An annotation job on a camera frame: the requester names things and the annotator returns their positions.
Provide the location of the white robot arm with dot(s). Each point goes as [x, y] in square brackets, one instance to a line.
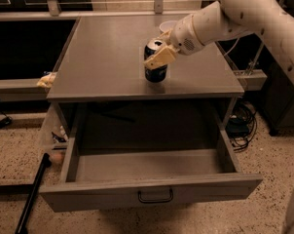
[230, 19]

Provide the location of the white ceramic bowl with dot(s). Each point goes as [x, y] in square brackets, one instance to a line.
[167, 26]

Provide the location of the metal diagonal rod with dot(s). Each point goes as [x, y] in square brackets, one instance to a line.
[253, 63]

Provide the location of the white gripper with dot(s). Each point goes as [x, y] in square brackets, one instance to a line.
[183, 34]

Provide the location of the blue pepsi can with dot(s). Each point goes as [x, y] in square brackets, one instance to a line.
[154, 75]

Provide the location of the black pole on floor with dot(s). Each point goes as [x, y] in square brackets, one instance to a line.
[45, 163]

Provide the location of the clear plastic bag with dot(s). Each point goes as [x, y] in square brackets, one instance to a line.
[53, 135]

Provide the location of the grey cabinet counter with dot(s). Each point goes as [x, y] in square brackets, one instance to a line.
[104, 61]

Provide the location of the open grey top drawer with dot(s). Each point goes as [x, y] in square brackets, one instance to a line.
[92, 179]

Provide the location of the yellow crumpled bag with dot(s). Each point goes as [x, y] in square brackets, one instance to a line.
[47, 80]

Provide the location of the black drawer handle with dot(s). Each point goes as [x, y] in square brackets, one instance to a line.
[155, 196]

